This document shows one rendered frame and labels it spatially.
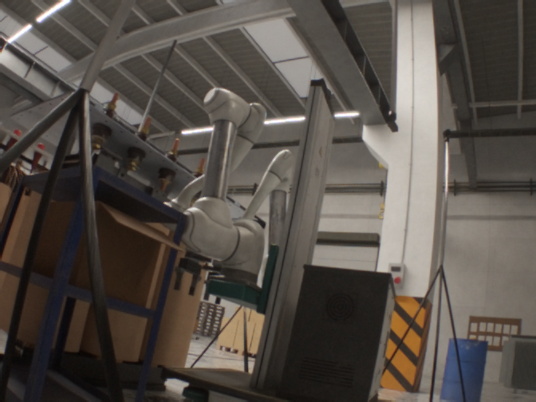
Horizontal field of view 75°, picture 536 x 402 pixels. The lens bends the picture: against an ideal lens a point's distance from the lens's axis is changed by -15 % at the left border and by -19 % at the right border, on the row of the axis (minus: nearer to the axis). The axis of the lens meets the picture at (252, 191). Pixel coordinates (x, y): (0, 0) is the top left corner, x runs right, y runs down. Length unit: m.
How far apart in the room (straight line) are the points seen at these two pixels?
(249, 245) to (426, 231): 5.39
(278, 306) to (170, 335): 1.09
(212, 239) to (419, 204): 5.73
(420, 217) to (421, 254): 0.64
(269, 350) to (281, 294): 0.24
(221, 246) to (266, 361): 0.51
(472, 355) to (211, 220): 4.91
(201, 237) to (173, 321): 1.19
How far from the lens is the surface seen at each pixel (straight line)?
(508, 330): 14.72
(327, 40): 6.27
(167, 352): 2.62
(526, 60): 15.07
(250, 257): 1.62
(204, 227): 1.49
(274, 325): 1.67
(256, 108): 1.93
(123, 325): 2.32
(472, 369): 5.96
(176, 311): 2.60
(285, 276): 1.69
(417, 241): 6.79
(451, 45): 9.11
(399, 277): 6.55
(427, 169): 7.23
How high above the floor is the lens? 0.55
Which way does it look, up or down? 19 degrees up
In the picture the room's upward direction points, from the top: 13 degrees clockwise
